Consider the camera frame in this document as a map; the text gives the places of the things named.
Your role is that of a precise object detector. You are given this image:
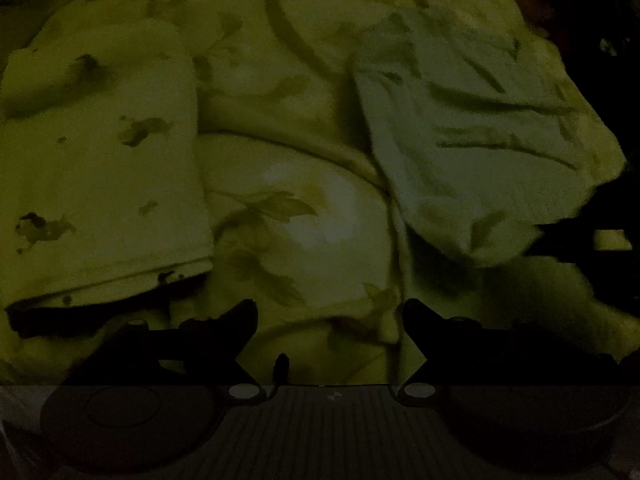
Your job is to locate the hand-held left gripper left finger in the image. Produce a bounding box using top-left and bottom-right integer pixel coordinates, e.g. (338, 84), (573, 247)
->
(55, 299), (259, 389)

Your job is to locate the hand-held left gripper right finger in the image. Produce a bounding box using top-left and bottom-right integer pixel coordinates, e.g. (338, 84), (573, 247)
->
(402, 298), (612, 389)

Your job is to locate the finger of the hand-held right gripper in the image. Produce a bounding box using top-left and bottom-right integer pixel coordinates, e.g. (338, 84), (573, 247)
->
(527, 212), (598, 262)

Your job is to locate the pale small cloth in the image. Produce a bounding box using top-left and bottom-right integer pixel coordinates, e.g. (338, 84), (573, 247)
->
(350, 7), (629, 268)

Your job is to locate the yellow spotted folded cloth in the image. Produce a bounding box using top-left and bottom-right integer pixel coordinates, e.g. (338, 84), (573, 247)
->
(0, 22), (217, 310)

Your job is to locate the yellow floral blanket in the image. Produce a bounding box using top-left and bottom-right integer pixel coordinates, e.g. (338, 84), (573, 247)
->
(0, 0), (640, 387)

